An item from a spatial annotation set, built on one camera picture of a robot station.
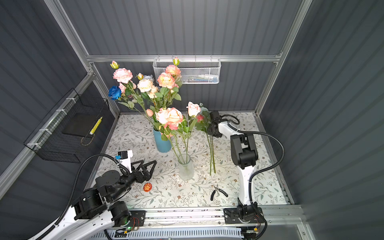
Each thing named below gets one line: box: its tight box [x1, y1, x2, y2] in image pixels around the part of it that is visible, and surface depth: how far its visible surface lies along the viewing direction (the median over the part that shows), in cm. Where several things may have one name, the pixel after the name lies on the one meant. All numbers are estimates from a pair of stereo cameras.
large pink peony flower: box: [110, 60, 137, 93], surface depth 66 cm
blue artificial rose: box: [108, 86, 122, 101], surface depth 72 cm
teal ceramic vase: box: [153, 127, 172, 153], surface depth 96 cm
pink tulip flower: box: [146, 108, 159, 130], surface depth 83 cm
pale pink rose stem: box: [183, 101, 201, 164], surface depth 63 cm
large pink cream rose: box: [155, 107, 184, 164], surface depth 58 cm
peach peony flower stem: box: [154, 57, 183, 109], surface depth 69 cm
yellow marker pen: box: [89, 116, 103, 135], surface depth 77 cm
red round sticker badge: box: [143, 182, 153, 192], surface depth 85 cm
